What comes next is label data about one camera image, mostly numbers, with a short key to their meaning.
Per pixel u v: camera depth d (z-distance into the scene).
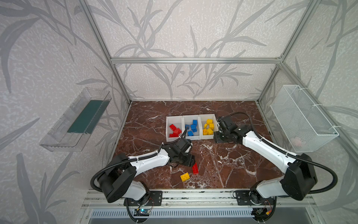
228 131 0.63
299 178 0.41
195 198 0.76
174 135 0.96
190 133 0.98
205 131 0.96
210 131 0.97
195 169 0.83
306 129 0.61
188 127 1.04
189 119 1.06
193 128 0.99
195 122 1.05
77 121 0.66
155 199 0.73
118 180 0.42
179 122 1.01
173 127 1.02
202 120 1.00
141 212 0.71
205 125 1.02
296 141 0.73
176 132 0.95
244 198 0.74
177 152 0.66
